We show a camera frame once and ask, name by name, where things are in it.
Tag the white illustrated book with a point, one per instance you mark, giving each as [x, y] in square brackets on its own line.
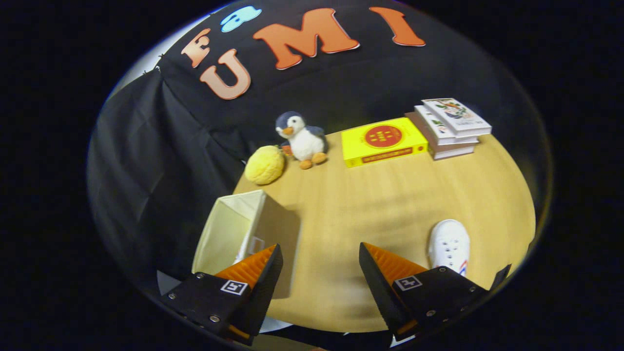
[438, 127]
[456, 114]

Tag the brown fabric storage box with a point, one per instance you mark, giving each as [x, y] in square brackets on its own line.
[224, 234]

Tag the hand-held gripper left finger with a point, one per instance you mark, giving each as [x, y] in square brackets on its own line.
[263, 292]

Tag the yellow bread plush toy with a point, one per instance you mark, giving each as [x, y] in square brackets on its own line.
[264, 165]

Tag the penguin plush toy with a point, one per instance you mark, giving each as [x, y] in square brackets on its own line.
[304, 144]

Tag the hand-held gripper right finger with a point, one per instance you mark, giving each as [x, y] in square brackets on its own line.
[378, 287]

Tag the white canvas shoe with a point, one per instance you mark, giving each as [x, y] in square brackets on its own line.
[449, 243]

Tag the yellow book with red circle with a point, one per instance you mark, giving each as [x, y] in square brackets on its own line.
[382, 141]

